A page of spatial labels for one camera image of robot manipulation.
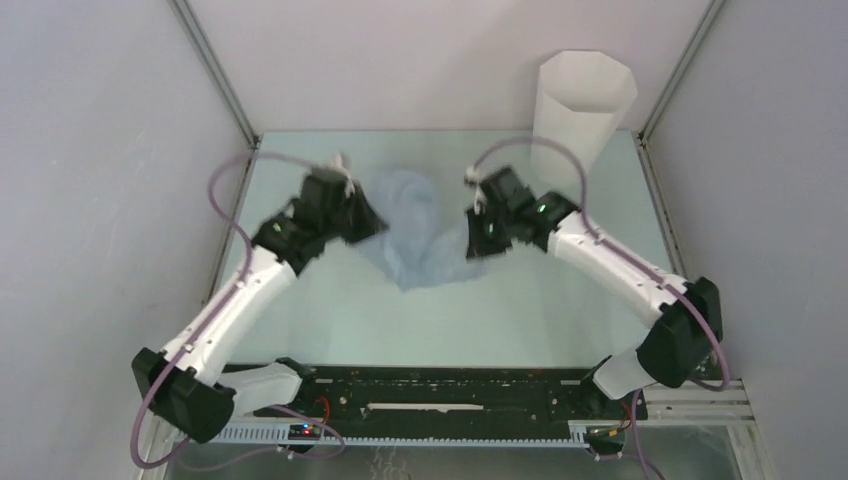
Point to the blue plastic trash bag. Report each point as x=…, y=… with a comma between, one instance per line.
x=417, y=250

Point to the circuit board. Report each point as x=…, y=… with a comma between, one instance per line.
x=304, y=432
x=607, y=435

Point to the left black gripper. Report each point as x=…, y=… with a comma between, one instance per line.
x=370, y=222

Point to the aluminium frame post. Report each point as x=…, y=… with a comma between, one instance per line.
x=199, y=40
x=711, y=15

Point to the right aluminium frame post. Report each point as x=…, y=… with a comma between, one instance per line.
x=711, y=15

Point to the left circuit board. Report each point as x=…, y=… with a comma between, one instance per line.
x=304, y=432

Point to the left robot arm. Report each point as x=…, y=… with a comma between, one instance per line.
x=185, y=382

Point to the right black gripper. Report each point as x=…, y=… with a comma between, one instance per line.
x=479, y=246

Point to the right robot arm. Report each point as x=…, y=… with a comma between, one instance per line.
x=683, y=318

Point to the white trash bin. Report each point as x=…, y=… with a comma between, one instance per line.
x=582, y=98

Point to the left aluminium frame post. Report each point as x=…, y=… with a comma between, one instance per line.
x=199, y=40

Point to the right circuit board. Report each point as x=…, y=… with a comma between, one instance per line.
x=607, y=435

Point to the white cable duct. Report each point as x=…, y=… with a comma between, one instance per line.
x=275, y=433

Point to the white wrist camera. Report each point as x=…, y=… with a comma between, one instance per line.
x=340, y=164
x=473, y=179

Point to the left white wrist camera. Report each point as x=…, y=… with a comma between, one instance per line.
x=340, y=164

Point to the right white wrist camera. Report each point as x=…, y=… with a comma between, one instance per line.
x=473, y=179

